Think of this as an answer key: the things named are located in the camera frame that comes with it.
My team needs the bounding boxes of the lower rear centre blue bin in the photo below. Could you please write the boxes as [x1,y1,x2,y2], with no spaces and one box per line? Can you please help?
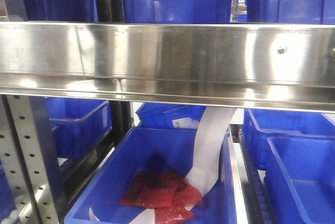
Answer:
[136,103,206,129]

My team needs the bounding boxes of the lower left blue bin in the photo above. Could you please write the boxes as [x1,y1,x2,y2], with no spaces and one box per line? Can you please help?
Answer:
[45,97,112,160]

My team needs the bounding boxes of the lower right rear blue bin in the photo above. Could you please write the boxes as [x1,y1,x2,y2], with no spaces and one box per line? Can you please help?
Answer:
[242,109,334,170]

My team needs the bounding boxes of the stainless steel shelf beam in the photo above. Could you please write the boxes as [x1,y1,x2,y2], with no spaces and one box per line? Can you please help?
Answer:
[1,21,334,112]

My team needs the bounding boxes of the perforated steel shelf upright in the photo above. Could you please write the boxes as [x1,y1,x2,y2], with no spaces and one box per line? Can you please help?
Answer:
[1,95,67,223]

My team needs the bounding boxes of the lower right front blue bin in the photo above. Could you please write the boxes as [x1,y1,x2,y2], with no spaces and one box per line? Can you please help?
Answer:
[265,137,334,223]

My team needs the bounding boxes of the white paper strip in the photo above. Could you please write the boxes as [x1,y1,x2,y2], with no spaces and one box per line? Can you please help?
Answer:
[88,106,238,224]

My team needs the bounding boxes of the red bubble wrap bags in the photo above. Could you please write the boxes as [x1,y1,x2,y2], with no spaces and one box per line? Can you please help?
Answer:
[119,170,203,223]

